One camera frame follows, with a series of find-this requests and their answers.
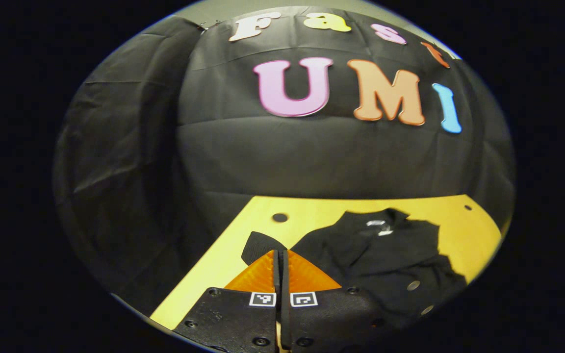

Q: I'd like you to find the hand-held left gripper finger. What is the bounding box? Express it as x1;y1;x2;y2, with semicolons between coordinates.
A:
281;249;391;353
172;249;280;353

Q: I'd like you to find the black button-up shirt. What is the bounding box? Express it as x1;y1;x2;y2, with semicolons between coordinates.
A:
241;208;468;329

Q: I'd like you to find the black backdrop cloth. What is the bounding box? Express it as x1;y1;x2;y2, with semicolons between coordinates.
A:
52;5;516;314

